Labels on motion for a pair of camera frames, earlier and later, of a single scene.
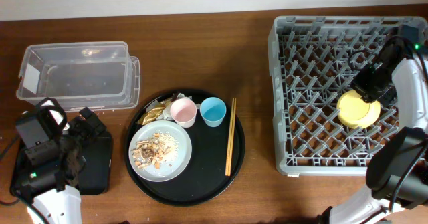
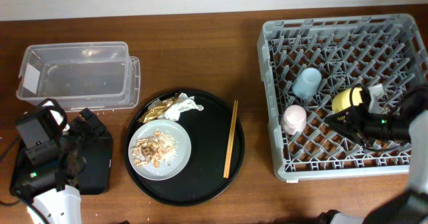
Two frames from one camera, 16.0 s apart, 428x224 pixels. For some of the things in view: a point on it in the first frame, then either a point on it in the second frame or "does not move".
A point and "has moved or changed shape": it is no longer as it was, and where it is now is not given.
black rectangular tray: [97, 176] does not move
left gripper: [89, 134] does not move
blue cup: [212, 110] to [307, 82]
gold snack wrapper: [153, 114] does not move
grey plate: [166, 170] does not move
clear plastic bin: [96, 75] does not move
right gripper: [358, 84] to [352, 122]
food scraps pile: [160, 148] does not move
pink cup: [183, 112] to [293, 119]
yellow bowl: [356, 112] has moved or changed shape
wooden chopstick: [231, 137] does not move
